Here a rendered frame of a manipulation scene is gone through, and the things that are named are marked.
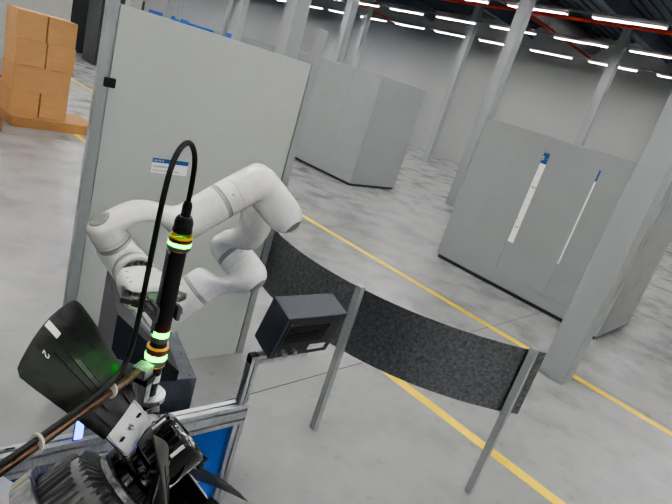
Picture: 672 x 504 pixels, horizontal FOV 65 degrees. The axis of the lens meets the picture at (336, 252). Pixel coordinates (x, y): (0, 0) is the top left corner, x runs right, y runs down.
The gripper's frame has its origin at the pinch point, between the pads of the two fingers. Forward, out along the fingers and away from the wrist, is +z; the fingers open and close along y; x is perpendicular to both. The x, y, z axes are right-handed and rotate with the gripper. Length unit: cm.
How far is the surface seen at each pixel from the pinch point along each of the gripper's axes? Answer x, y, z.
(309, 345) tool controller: -37, -73, -32
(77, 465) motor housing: -28.5, 13.9, 6.2
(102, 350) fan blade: -9.3, 9.7, -2.2
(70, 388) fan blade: -11.1, 17.0, 5.5
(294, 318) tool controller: -24, -60, -29
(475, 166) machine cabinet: -5, -576, -335
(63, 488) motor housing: -29.8, 16.9, 9.6
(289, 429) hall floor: -146, -144, -99
